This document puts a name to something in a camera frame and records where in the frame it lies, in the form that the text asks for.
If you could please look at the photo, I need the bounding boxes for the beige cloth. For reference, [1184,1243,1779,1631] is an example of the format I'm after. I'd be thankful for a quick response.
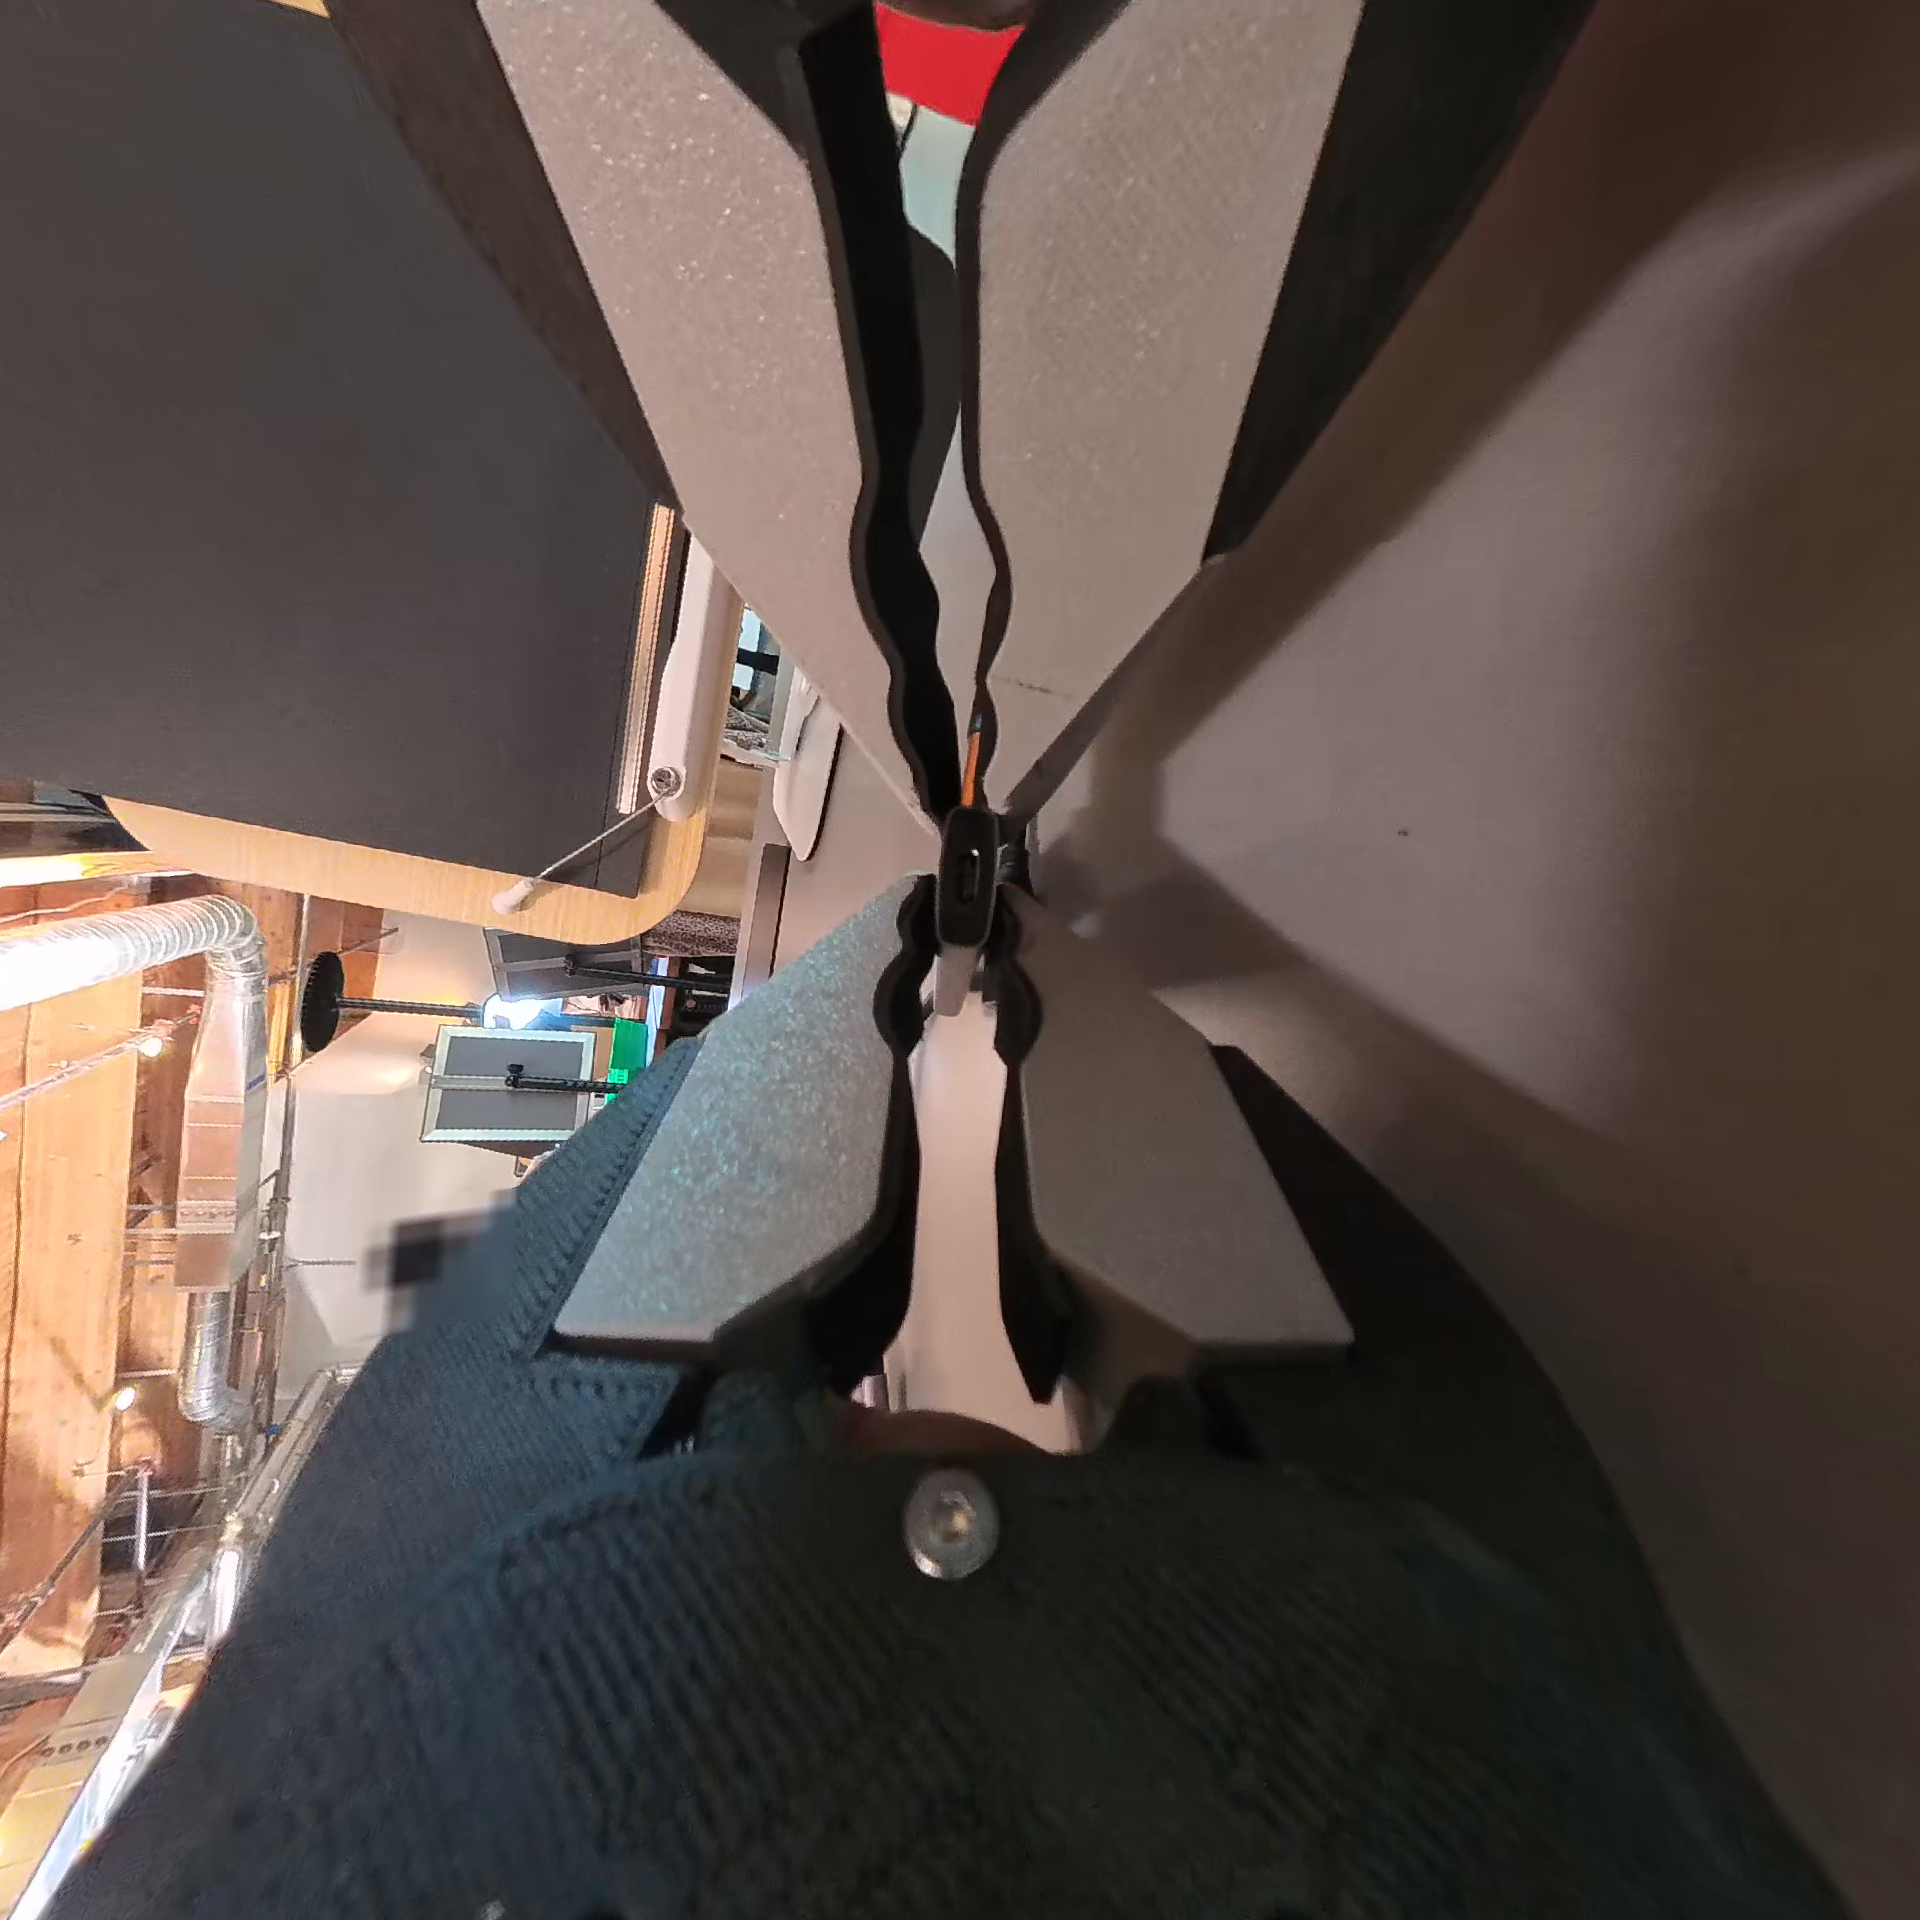
[682,756,775,921]

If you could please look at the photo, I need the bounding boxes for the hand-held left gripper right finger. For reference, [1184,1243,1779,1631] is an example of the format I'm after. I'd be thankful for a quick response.
[991,884,1356,1415]

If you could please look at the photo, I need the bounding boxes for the black USB adapter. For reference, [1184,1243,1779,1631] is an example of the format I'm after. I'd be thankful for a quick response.
[937,808,1039,957]

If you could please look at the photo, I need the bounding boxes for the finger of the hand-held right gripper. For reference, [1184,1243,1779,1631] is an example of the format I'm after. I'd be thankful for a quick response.
[477,0,964,819]
[957,0,1370,826]

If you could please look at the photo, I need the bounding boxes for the silver air duct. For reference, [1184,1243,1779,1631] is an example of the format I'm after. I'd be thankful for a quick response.
[0,897,274,1443]

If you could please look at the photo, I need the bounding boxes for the wood-rimmed black monitor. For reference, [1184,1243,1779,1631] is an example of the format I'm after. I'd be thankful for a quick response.
[0,0,706,947]

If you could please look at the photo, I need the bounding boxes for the grey framed monitor on stand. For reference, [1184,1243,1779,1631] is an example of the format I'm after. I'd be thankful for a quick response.
[420,1024,602,1151]
[483,928,648,1004]

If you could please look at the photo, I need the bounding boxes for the black floor lamp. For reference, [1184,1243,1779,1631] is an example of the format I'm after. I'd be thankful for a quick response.
[297,951,501,1058]

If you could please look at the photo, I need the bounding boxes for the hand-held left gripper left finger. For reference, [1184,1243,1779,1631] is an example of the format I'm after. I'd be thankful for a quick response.
[548,879,940,1397]

